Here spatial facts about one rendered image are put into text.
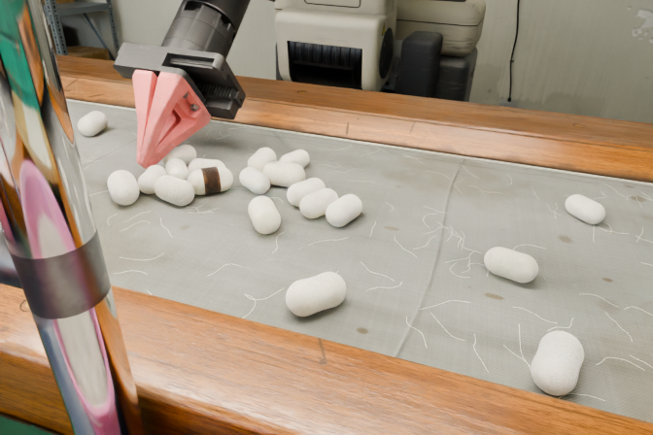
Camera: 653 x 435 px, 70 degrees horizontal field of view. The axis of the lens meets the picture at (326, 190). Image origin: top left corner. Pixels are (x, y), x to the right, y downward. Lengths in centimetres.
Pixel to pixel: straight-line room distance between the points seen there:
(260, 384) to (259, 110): 39
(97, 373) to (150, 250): 17
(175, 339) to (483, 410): 14
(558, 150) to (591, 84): 192
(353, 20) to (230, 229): 67
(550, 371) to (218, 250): 21
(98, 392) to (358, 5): 89
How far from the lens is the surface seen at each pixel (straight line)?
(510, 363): 27
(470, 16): 120
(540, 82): 241
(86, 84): 68
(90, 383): 18
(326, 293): 26
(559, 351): 26
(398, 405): 21
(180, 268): 32
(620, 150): 53
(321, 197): 35
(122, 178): 39
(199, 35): 45
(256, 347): 23
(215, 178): 39
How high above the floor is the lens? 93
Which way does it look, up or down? 28 degrees down
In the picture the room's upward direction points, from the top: 2 degrees clockwise
